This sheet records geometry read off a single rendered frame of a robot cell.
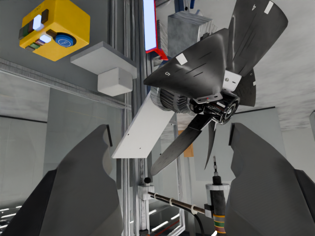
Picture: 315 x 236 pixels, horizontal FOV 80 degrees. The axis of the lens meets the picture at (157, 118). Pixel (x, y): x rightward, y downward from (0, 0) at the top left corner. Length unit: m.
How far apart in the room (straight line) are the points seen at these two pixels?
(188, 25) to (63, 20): 0.35
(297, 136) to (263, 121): 6.77
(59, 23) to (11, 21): 0.57
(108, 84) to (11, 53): 0.44
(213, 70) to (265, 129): 5.74
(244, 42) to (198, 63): 0.27
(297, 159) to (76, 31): 12.65
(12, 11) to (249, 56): 0.99
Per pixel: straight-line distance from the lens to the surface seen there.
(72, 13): 0.58
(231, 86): 0.75
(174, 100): 0.74
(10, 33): 1.07
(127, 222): 1.39
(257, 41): 0.74
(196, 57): 0.47
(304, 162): 12.88
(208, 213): 0.67
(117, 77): 1.08
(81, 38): 0.56
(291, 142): 12.87
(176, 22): 0.68
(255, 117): 6.29
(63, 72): 1.12
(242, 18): 0.71
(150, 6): 0.41
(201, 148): 6.54
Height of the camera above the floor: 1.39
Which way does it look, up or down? 13 degrees down
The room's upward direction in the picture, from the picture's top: 177 degrees clockwise
